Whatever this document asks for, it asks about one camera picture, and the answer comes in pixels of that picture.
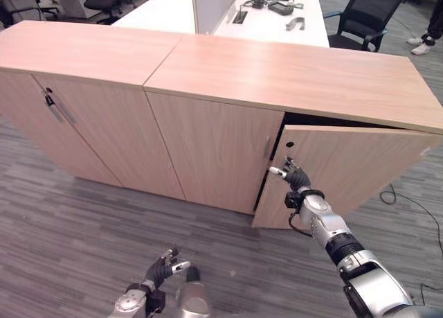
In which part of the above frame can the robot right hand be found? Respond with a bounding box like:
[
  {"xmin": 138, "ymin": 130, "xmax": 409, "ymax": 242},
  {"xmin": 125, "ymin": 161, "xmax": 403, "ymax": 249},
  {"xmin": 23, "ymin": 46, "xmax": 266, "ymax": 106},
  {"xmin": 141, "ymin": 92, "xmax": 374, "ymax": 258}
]
[{"xmin": 269, "ymin": 156, "xmax": 311, "ymax": 192}]

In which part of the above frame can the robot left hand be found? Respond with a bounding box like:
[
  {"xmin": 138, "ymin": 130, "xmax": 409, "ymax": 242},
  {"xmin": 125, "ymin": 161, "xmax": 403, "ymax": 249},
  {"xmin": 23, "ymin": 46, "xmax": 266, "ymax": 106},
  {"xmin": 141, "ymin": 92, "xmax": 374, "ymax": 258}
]
[{"xmin": 145, "ymin": 247, "xmax": 192, "ymax": 290}]

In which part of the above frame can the wooden cabinet door with lock hole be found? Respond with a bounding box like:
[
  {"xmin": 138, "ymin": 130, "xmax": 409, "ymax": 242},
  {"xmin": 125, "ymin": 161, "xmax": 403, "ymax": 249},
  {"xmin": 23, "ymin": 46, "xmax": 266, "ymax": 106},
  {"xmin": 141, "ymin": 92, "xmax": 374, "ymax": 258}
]
[{"xmin": 251, "ymin": 123, "xmax": 441, "ymax": 230}]

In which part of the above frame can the white office desk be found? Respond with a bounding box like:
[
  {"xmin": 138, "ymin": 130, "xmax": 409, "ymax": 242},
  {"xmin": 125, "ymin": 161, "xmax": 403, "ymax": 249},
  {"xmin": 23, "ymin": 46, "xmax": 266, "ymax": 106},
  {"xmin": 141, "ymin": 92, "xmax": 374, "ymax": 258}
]
[{"xmin": 110, "ymin": 0, "xmax": 330, "ymax": 49}]

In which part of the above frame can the black mesh office chair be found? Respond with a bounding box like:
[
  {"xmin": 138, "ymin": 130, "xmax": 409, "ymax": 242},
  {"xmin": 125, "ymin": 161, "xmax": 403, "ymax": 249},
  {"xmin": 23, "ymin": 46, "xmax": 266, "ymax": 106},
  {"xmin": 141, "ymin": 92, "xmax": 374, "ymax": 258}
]
[{"xmin": 324, "ymin": 0, "xmax": 413, "ymax": 53}]

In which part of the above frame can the wooden office cabinet with key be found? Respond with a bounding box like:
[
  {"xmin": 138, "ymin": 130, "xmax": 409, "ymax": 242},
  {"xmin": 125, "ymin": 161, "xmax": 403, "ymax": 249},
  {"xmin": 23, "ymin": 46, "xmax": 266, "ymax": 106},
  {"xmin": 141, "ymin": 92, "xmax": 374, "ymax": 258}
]
[{"xmin": 0, "ymin": 19, "xmax": 188, "ymax": 202}]

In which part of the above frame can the black swivel office chair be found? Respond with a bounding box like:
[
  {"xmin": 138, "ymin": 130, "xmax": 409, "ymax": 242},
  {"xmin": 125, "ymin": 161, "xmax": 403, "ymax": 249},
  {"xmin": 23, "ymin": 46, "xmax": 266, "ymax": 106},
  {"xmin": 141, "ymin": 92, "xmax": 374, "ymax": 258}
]
[
  {"xmin": 77, "ymin": 0, "xmax": 129, "ymax": 25},
  {"xmin": 0, "ymin": 0, "xmax": 60, "ymax": 28}
]

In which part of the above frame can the robot silver leg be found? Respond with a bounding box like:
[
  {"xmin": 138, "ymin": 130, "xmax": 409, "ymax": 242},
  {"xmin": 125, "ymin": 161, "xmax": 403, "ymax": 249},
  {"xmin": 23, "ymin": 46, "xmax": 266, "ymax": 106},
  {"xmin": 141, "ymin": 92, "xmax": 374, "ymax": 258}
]
[{"xmin": 174, "ymin": 265, "xmax": 211, "ymax": 318}]

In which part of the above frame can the grey curved object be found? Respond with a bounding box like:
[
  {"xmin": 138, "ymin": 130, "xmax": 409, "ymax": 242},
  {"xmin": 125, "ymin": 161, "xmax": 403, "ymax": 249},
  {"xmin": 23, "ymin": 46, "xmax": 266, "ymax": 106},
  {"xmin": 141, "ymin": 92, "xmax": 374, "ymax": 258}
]
[{"xmin": 285, "ymin": 17, "xmax": 307, "ymax": 32}]

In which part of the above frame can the black handheld device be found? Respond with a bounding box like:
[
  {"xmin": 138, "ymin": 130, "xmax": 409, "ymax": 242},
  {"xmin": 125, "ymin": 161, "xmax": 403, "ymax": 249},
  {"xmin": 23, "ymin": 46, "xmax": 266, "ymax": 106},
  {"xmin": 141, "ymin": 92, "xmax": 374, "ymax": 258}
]
[{"xmin": 267, "ymin": 0, "xmax": 296, "ymax": 17}]

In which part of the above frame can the grey desk divider panel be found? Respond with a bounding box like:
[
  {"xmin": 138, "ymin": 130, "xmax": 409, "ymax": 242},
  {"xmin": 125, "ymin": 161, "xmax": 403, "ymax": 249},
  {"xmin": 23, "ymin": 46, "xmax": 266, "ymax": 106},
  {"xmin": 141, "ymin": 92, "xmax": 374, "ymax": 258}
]
[{"xmin": 192, "ymin": 0, "xmax": 240, "ymax": 35}]

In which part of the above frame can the person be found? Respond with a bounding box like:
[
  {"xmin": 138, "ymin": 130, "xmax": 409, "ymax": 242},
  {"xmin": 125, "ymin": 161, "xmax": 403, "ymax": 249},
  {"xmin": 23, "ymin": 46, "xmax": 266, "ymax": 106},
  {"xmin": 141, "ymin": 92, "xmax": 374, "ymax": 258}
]
[{"xmin": 407, "ymin": 0, "xmax": 443, "ymax": 56}]

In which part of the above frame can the black floor cable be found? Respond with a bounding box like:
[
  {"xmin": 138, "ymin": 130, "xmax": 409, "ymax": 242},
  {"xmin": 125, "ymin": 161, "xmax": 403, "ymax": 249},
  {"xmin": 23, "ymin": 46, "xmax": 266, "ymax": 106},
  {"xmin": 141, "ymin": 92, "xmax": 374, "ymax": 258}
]
[{"xmin": 379, "ymin": 182, "xmax": 443, "ymax": 236}]

